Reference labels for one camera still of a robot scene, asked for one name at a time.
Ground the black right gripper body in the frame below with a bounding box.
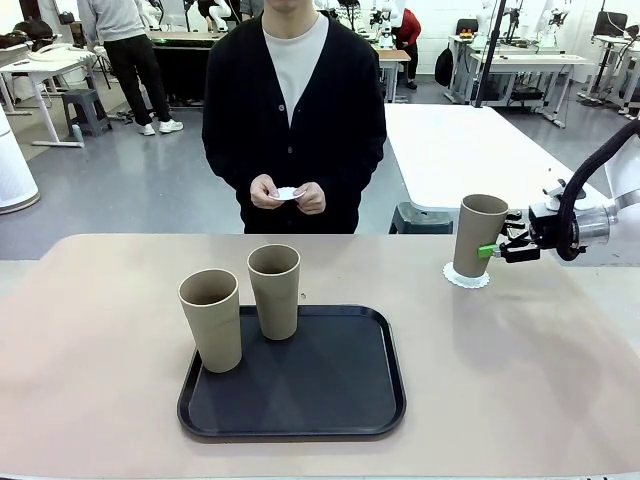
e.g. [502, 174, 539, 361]
[527, 202, 580, 251]

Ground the tall tan cup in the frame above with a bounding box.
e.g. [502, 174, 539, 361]
[452, 193, 510, 279]
[177, 268, 244, 375]
[246, 243, 302, 342]

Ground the person's left forearm black sleeve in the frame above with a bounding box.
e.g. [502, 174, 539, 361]
[314, 134, 389, 194]

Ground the person's right forearm black sleeve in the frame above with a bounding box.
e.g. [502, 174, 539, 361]
[202, 134, 261, 194]

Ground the person's left hand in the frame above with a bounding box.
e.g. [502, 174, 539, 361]
[294, 182, 327, 215]

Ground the person's right hand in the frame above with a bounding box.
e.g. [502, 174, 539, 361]
[249, 173, 282, 210]

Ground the large white table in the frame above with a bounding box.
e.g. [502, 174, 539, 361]
[383, 102, 609, 214]

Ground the black stool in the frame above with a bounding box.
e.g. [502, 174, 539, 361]
[388, 202, 456, 235]

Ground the white workbench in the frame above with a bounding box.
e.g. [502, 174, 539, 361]
[469, 49, 591, 109]

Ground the black backpack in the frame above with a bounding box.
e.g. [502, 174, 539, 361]
[434, 43, 455, 89]

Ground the black pole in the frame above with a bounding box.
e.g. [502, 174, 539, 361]
[473, 0, 504, 109]

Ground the wooden top desk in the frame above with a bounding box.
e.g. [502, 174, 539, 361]
[377, 48, 412, 104]

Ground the black monitor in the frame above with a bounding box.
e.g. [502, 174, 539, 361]
[592, 10, 630, 39]

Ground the person in red top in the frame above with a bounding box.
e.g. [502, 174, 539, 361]
[392, 7, 422, 91]

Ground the person in black cardigan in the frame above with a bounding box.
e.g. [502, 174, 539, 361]
[201, 0, 389, 235]

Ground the black plastic tray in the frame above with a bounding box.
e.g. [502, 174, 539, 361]
[176, 303, 407, 442]

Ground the person in grey hoodie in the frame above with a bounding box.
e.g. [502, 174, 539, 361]
[77, 0, 184, 137]

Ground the grey plastic stool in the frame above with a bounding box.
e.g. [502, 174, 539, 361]
[60, 88, 114, 139]

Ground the white cylindrical appliance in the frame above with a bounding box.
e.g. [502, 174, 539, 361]
[0, 104, 42, 216]

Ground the dark bag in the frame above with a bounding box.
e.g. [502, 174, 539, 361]
[13, 19, 55, 51]

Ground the white desk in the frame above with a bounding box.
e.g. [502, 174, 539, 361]
[0, 42, 109, 149]

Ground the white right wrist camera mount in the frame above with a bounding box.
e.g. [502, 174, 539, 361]
[542, 179, 569, 211]

